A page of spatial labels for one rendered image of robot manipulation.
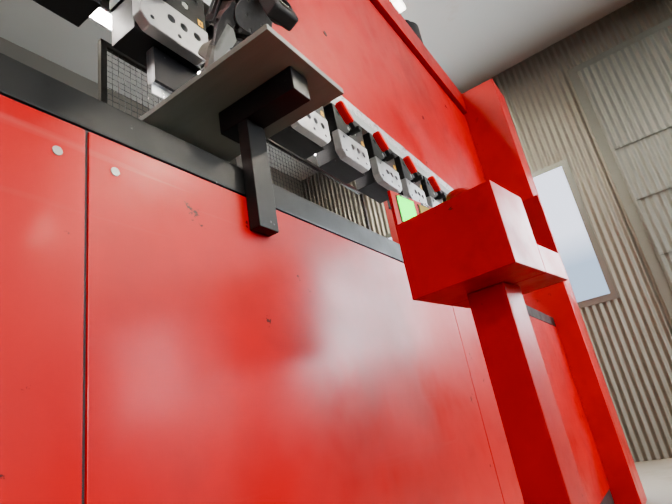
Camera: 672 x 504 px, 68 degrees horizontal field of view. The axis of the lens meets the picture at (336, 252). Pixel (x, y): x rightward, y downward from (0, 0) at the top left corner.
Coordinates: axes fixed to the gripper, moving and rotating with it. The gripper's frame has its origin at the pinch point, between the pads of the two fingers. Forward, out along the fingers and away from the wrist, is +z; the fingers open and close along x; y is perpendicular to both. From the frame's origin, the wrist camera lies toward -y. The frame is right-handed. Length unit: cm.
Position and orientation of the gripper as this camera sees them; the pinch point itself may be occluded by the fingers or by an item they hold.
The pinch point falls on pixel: (228, 84)
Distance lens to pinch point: 85.7
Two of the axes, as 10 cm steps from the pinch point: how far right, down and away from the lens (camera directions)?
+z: -3.5, 9.3, 0.9
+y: -6.9, -3.2, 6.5
